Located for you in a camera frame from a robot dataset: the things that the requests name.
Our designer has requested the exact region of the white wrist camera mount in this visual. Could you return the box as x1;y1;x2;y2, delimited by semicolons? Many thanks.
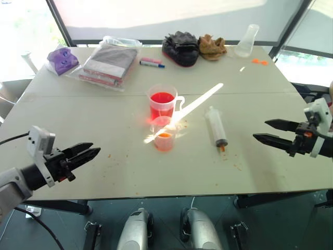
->
27;126;57;188
304;98;333;158

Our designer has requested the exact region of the black caster bracket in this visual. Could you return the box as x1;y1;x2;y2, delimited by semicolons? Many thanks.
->
229;221;250;250
83;221;103;250

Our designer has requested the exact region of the white power strip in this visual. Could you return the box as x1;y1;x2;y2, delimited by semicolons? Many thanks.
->
25;205;44;217

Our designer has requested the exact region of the blue capped marker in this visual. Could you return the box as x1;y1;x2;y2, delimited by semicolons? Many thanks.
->
139;60;166;69

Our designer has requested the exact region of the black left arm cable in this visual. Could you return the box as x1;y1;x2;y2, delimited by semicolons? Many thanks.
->
0;132;30;146

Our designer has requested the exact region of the brown crumpled cloth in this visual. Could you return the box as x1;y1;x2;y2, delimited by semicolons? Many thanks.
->
198;33;228;63

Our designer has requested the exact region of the black window frame post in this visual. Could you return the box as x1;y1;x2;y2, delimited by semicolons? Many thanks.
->
268;0;321;59
46;0;74;48

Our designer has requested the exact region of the black floor cable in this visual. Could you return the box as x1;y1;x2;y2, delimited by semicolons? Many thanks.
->
12;205;65;250

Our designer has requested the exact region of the black cloth bundle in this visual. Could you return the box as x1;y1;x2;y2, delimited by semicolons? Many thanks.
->
161;31;200;68

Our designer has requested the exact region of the pink marker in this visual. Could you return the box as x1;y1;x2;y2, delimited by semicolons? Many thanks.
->
140;56;163;65

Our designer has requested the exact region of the clear plastic syringe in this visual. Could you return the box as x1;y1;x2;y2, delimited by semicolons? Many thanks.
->
204;105;230;153

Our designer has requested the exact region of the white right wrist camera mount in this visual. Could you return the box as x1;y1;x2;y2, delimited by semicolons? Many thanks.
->
304;98;333;158

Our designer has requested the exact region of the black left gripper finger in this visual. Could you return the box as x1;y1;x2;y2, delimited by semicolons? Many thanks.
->
68;142;94;157
65;147;101;171

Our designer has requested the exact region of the purple plastic bag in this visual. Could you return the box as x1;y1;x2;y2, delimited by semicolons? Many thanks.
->
46;47;80;77

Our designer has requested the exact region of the small clear plastic cup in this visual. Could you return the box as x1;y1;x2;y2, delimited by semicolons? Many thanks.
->
150;116;175;153

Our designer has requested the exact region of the black table frame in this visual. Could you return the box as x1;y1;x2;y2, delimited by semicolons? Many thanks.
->
23;192;318;216

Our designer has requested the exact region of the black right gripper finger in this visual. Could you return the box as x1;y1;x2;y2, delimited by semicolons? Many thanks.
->
264;119;300;133
252;133;297;154

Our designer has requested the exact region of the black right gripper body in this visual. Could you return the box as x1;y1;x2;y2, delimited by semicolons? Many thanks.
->
288;121;320;158

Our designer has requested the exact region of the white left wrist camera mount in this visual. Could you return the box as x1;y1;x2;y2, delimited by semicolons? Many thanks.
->
27;126;57;188

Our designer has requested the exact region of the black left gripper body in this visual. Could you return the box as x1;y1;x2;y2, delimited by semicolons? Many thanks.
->
43;147;78;182

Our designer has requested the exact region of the clear conical flask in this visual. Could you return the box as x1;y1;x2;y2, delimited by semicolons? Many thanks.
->
233;24;260;58

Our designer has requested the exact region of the plastic bag of grey cloths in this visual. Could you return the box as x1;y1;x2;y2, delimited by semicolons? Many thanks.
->
66;35;143;93

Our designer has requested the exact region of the black chair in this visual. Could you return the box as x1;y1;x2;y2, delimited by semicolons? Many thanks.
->
289;82;331;105

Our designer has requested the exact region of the measuring jug with red liquid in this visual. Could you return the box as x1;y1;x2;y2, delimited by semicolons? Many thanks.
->
147;83;186;126

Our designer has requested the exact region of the silver robot leg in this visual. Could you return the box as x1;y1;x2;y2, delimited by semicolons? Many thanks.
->
180;207;224;250
116;207;155;250

